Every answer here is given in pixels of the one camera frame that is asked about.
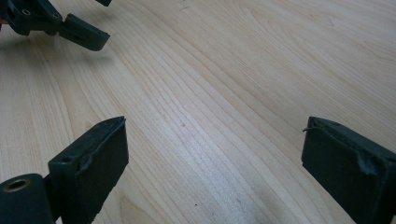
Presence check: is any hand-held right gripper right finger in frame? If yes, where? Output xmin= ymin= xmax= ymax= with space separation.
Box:
xmin=300 ymin=116 xmax=396 ymax=224

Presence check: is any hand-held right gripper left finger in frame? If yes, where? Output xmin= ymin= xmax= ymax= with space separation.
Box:
xmin=47 ymin=116 xmax=130 ymax=224

